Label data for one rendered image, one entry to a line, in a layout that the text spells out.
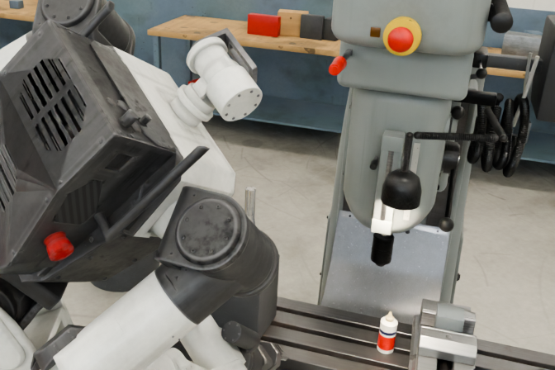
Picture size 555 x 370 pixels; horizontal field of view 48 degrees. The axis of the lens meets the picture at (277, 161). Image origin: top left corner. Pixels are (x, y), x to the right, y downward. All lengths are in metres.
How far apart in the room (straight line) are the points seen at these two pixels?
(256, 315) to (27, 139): 0.86
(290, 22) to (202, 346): 4.32
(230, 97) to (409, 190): 0.43
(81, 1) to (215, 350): 0.57
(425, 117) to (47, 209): 0.73
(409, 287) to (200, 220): 1.15
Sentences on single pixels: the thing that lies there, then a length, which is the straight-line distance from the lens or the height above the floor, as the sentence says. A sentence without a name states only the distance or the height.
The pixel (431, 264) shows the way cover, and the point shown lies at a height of 1.02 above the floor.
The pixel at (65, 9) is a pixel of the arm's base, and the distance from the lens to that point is 0.98.
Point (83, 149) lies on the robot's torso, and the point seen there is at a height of 1.69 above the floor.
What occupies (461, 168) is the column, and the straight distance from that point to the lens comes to 1.76.
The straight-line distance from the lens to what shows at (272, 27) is 5.16.
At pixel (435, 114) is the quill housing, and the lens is 1.23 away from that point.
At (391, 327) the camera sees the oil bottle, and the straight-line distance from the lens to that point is 1.54.
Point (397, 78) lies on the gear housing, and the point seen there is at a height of 1.66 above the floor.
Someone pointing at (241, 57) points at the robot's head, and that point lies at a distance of 0.91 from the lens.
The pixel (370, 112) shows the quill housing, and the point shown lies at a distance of 1.24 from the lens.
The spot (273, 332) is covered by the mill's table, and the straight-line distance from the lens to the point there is 1.61.
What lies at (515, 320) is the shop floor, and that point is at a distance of 3.55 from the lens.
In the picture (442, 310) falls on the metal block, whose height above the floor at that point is 1.10.
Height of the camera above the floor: 1.96
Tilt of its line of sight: 23 degrees down
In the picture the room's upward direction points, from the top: 3 degrees clockwise
